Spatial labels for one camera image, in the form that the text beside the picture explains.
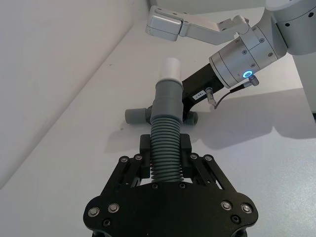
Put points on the white plastic tube piece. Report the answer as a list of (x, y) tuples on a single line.
[(170, 67)]

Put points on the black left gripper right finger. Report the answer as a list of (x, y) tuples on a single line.
[(185, 148)]

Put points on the white robot body column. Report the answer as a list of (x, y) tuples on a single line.
[(308, 86)]

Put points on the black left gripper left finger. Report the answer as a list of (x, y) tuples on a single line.
[(145, 148)]

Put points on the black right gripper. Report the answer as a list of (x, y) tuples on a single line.
[(200, 81)]

